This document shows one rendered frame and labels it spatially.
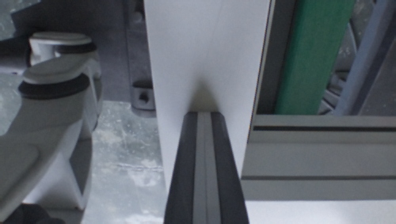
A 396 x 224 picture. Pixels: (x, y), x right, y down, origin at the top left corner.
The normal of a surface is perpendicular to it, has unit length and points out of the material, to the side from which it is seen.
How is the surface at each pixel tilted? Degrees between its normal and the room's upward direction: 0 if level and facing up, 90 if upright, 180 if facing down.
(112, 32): 0
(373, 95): 0
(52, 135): 90
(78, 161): 90
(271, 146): 90
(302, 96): 0
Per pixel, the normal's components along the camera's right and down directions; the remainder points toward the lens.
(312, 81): -0.02, 0.51
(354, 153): 0.00, -0.86
